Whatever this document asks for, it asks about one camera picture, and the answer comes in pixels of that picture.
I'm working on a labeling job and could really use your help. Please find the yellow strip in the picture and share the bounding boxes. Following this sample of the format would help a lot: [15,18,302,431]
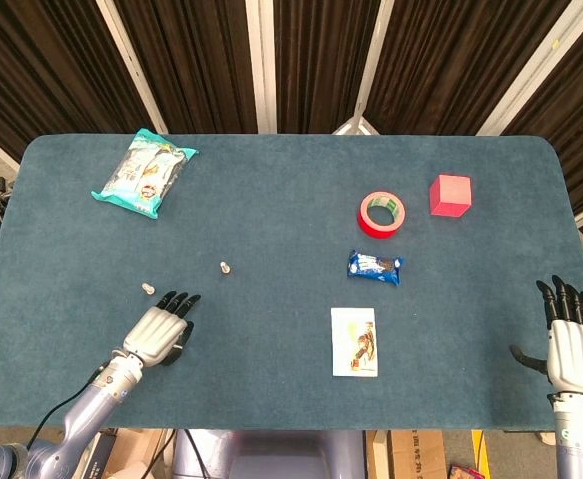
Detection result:
[470,429,487,473]

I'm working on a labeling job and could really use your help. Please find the pink red cube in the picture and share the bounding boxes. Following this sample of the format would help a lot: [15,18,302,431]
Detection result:
[428,174,473,219]

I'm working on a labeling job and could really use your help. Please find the teal snack bag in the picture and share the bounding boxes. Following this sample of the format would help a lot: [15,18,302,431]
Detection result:
[90,128,201,220]

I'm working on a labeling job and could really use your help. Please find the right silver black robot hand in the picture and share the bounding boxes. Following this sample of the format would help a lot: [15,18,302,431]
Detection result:
[508,274,583,395]

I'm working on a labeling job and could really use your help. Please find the teal felt table cover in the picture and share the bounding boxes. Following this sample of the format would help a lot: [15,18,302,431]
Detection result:
[0,133,583,431]

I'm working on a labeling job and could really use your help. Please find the red tape roll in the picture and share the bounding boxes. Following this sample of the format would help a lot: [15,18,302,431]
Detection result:
[356,190,406,240]

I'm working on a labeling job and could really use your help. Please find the white picture card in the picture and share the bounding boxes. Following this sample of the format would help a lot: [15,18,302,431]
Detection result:
[330,307,379,378]

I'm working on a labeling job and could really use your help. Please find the dark blue box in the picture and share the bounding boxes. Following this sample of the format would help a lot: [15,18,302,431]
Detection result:
[87,431,118,479]

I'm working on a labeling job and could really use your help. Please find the blue cookie packet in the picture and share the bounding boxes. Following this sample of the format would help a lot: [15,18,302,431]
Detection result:
[346,249,405,286]

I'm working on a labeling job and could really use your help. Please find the brown cardboard sheet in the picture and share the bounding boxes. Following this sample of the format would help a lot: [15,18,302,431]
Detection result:
[104,428,176,479]

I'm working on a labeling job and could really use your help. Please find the dark brown pleated curtain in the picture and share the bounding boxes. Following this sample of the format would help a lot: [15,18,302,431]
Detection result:
[500,14,583,250]
[0,0,146,164]
[365,0,572,137]
[274,0,383,135]
[114,0,261,135]

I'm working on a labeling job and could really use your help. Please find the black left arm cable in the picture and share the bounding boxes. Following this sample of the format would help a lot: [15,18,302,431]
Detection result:
[25,366,104,450]

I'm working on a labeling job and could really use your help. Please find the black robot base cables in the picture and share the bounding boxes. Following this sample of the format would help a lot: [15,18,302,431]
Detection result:
[144,428,213,479]

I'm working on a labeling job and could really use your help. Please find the purple robot torso base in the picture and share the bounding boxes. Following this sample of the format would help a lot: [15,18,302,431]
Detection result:
[171,428,365,479]

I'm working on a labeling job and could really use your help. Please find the colourful book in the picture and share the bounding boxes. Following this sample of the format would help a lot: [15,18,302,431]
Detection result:
[448,463,487,479]

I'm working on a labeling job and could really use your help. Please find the brown cardboard box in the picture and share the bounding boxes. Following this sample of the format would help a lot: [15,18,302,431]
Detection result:
[365,429,447,479]

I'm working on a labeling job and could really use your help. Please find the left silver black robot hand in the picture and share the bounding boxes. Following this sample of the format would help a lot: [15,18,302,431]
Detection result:
[120,290,202,368]

